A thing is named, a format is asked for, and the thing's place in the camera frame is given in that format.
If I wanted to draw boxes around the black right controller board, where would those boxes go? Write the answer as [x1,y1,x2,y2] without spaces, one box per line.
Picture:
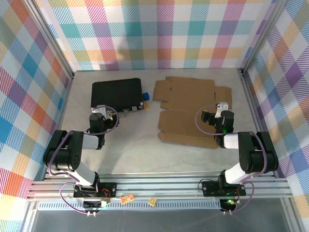
[221,198,237,211]

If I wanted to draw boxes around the brown cardboard paper box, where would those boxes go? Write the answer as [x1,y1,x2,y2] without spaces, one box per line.
[152,76,233,149]

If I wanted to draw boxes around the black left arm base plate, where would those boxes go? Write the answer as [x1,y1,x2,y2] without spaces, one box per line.
[73,182,118,198]

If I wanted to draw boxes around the grey base panel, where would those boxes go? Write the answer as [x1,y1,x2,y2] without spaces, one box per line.
[24,209,297,232]

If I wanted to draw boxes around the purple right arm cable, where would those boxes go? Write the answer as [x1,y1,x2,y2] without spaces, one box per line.
[196,104,268,216]

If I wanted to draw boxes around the aluminium frame post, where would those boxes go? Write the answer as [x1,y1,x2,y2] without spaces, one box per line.
[238,0,287,75]
[25,0,75,79]

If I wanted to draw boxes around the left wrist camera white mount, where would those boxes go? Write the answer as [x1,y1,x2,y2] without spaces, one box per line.
[91,105,107,115]

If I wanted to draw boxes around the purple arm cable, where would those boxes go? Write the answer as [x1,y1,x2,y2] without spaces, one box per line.
[47,105,121,216]
[196,104,268,216]

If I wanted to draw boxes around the black flat tray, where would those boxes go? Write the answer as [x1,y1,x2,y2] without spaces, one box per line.
[90,77,144,114]

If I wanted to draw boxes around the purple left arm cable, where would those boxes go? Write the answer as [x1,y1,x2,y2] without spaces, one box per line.
[47,105,121,216]

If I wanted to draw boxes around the black controller board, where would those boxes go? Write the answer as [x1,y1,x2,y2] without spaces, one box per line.
[83,199,111,210]
[221,198,237,211]

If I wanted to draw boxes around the black left controller board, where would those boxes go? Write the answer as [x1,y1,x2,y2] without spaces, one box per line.
[83,199,111,210]

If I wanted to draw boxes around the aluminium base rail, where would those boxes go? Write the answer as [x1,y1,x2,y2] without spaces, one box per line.
[28,173,294,201]

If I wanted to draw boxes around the aluminium side rail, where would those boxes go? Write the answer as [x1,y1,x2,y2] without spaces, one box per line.
[42,73,76,181]
[239,69,277,178]

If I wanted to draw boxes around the small orange circuit board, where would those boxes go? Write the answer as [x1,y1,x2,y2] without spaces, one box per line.
[120,194,135,204]

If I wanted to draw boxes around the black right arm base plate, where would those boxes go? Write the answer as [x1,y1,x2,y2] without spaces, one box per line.
[202,180,247,197]

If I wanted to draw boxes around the slotted grey cable duct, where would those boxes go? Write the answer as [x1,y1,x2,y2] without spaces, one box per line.
[36,200,224,210]

